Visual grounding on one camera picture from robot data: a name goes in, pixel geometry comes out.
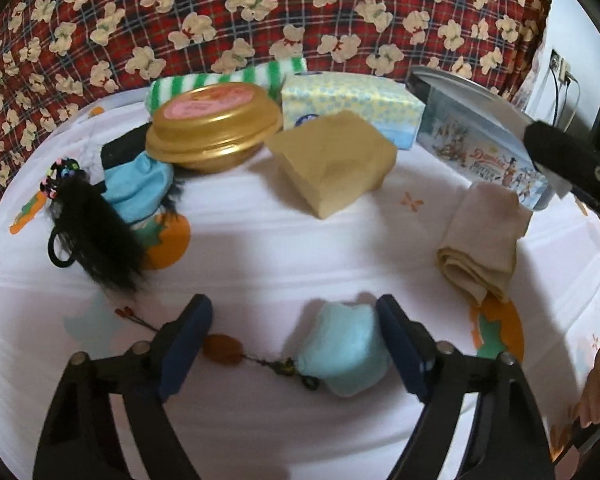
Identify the tan sponge block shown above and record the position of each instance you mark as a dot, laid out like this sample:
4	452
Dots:
330	160

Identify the blue sock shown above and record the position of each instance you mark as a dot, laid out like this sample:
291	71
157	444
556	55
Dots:
135	190

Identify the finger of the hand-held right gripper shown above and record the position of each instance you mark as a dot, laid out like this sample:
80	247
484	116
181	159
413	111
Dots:
570	160

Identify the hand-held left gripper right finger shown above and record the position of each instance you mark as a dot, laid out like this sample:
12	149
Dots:
405	355

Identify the round blue cookie tin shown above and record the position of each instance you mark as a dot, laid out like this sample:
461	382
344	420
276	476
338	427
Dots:
480	155

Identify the white wall outlet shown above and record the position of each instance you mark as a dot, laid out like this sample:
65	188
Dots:
560	62

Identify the black hair elastic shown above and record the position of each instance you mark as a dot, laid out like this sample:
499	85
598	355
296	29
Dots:
60	263

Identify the pale floral tissue packet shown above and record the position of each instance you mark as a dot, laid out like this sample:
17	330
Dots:
350	97

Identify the red plaid bear-print blanket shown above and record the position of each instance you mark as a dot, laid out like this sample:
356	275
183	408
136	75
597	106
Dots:
230	25

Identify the black folded cloth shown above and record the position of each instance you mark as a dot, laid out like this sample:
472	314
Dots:
122	152

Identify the round gold tin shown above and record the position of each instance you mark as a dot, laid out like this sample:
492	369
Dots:
215	125

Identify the green striped white cloth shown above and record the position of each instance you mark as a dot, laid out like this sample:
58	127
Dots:
205	82

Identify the beige folded cloth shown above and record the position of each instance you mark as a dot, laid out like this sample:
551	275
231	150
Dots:
480	240

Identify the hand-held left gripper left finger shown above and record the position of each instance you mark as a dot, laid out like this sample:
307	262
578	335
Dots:
187	350

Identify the white fruit-print bedsheet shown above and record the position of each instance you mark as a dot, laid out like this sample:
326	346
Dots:
280	260

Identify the pale aqua soft cloth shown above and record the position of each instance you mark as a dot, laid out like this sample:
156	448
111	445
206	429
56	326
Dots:
345	350

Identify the silver cookie tin lid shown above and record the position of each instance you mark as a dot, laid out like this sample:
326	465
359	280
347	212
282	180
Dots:
470	91

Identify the black hairpiece with beaded tie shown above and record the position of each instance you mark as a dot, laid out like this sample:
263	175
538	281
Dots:
100	230

